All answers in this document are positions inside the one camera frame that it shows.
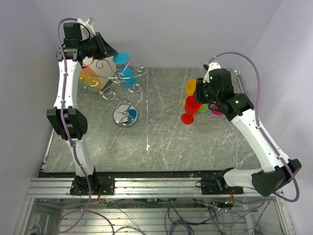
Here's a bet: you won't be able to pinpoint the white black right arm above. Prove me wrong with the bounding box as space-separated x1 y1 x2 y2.
193 68 302 197

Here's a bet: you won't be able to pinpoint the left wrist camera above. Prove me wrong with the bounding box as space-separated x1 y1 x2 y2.
77 18 95 38

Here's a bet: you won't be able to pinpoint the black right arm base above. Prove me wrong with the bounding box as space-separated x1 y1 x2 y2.
195 167 244 195

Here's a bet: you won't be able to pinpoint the chrome wine glass rack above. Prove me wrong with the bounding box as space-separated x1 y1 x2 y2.
98 62 147 128

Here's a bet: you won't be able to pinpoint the pink wine glass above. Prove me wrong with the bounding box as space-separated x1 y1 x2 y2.
211 105 223 116

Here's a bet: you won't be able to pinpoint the loose floor cables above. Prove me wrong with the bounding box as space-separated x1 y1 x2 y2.
56 193 272 235

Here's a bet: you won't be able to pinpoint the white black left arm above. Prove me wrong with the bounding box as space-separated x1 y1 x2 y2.
46 18 117 178

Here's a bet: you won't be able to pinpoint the blue wine glass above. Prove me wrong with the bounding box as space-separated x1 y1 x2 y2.
113 52 137 89

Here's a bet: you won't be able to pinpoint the red wine glass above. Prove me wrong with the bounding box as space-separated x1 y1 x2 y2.
181 95 202 125

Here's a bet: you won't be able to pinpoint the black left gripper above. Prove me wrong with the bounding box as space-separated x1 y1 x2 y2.
82 32 120 60

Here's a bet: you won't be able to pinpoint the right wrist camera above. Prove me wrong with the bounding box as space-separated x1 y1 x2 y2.
203 62 221 83

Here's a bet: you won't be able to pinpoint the orange wine glass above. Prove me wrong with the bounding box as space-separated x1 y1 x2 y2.
185 79 197 97

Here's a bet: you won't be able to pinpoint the white round container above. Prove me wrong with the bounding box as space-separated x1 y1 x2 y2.
78 56 116 93

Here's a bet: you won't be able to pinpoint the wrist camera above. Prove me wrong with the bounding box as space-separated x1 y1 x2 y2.
77 18 95 38
203 62 221 83

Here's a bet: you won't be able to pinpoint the green wine glass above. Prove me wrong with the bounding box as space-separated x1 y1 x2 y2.
199 104 208 113

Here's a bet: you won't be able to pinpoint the aluminium rail frame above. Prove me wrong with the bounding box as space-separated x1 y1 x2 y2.
17 68 298 235

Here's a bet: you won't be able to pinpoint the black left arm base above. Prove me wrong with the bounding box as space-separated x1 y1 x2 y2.
69 172 115 196

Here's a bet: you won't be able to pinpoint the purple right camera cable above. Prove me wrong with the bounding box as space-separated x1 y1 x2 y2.
207 51 301 213

